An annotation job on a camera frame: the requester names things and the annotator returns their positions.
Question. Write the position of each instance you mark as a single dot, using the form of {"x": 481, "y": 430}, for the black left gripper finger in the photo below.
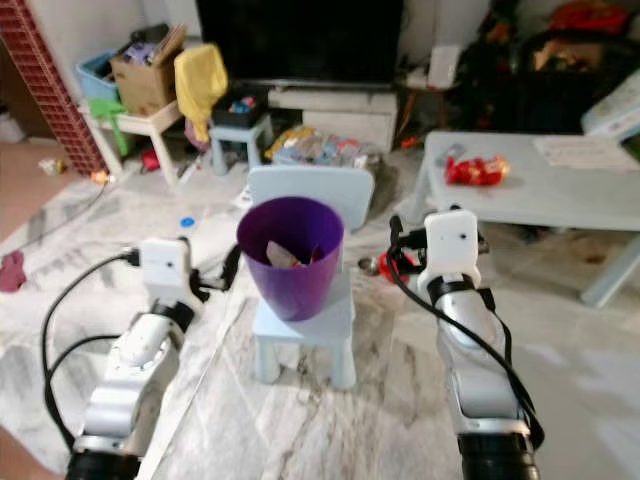
{"x": 232, "y": 267}

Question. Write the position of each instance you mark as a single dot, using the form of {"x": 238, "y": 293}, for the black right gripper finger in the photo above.
{"x": 396, "y": 238}

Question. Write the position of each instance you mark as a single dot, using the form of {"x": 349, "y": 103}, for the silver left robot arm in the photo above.
{"x": 130, "y": 380}

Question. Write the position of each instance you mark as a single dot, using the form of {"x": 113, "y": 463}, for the grey crumpled paper trash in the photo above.
{"x": 280, "y": 254}

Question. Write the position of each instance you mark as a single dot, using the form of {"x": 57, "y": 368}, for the purple plastic rubbish bin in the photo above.
{"x": 295, "y": 295}

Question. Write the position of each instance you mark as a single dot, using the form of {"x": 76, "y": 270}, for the small metal bowl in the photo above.
{"x": 368, "y": 265}

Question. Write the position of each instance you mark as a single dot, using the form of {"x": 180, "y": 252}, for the small blue lid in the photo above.
{"x": 187, "y": 222}

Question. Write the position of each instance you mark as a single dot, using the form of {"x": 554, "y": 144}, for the red toy figure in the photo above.
{"x": 475, "y": 172}

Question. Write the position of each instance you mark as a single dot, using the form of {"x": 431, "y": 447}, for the clear plastic package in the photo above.
{"x": 320, "y": 150}

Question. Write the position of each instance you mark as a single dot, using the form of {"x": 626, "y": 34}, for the white television stand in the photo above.
{"x": 345, "y": 115}

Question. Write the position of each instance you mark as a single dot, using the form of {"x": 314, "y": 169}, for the pale blue small stool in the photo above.
{"x": 240, "y": 132}

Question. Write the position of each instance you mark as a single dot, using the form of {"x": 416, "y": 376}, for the small pale blue plastic table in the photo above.
{"x": 550, "y": 190}

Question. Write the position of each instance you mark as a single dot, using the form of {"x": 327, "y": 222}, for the black box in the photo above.
{"x": 240, "y": 108}

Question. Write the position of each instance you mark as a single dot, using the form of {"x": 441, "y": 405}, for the white side table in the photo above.
{"x": 150, "y": 122}

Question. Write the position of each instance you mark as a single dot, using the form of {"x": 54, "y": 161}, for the white box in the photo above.
{"x": 445, "y": 65}

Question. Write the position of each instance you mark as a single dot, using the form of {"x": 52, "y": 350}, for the maroon cloth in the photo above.
{"x": 12, "y": 272}

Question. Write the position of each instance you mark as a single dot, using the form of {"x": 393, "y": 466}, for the white printed paper sheet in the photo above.
{"x": 575, "y": 152}

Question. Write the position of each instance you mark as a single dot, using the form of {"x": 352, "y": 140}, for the yellow cloth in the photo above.
{"x": 200, "y": 80}

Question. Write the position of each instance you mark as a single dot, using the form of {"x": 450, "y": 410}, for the green plastic toy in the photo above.
{"x": 105, "y": 108}

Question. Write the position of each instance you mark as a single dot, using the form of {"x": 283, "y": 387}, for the brown cardboard box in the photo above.
{"x": 145, "y": 85}

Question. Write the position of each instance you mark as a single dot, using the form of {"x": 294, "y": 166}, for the black flat television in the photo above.
{"x": 300, "y": 40}

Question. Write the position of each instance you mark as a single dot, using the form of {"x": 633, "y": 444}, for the blue plastic basket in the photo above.
{"x": 95, "y": 75}

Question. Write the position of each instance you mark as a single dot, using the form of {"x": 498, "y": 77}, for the red lattice pillar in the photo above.
{"x": 50, "y": 70}

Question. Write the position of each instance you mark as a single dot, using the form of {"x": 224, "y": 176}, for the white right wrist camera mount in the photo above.
{"x": 450, "y": 245}

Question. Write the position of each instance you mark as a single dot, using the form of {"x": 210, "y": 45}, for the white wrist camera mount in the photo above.
{"x": 165, "y": 270}
{"x": 450, "y": 245}

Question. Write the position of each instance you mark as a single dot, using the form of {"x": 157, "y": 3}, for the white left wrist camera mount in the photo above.
{"x": 165, "y": 270}

